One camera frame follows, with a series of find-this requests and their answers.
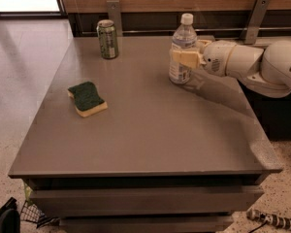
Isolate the green soda can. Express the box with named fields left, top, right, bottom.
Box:
left=97, top=19, right=118, bottom=59

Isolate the right grey metal bracket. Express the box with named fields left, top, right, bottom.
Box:
left=241, top=0, right=271, bottom=45

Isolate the left grey metal bracket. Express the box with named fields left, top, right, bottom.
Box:
left=107, top=0, right=123, bottom=37

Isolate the upper grey drawer front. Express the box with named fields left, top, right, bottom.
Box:
left=31, top=185, right=263, bottom=217

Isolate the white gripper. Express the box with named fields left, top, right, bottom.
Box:
left=170, top=40, right=237, bottom=77

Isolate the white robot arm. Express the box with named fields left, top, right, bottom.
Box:
left=170, top=40, right=291, bottom=98

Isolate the grey drawer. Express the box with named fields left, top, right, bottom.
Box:
left=31, top=185, right=263, bottom=217
left=60, top=216, right=233, bottom=233

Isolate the green and yellow sponge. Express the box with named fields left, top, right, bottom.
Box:
left=68, top=82, right=108, bottom=117

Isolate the grey drawer cabinet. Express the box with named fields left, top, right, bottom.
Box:
left=10, top=37, right=281, bottom=221

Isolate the lower grey drawer front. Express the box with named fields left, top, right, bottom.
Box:
left=60, top=216, right=233, bottom=233

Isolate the white power strip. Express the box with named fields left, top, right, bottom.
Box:
left=246, top=209, right=291, bottom=231

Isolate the clear blue-label plastic bottle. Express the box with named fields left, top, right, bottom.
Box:
left=169, top=13, right=197, bottom=84

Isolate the grey metal rail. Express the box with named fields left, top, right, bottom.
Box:
left=81, top=27, right=291, bottom=36

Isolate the black wire basket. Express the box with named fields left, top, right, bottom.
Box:
left=20, top=201, right=59, bottom=228

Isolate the grey metal bracket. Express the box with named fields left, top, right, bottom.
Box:
left=107, top=0, right=123, bottom=37
left=241, top=0, right=271, bottom=45

